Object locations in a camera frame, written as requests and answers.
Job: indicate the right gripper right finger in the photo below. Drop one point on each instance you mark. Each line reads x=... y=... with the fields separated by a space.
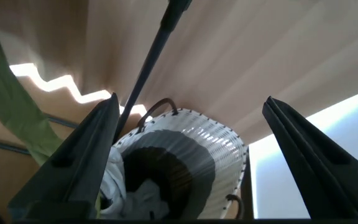
x=331 y=186

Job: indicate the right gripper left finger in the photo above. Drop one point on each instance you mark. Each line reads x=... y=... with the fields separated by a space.
x=73 y=174

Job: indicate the pale grey garment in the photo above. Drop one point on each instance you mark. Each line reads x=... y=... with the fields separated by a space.
x=141 y=199

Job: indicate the green long-sleeved shirt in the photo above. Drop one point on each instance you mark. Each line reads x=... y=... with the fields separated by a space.
x=8 y=102

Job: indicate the white laundry basket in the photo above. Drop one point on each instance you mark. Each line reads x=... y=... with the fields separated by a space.
x=216 y=149

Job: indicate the black clothes rack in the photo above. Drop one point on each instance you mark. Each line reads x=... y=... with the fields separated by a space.
x=154 y=53

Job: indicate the beige curtain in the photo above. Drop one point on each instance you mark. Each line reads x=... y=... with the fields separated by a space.
x=259 y=46

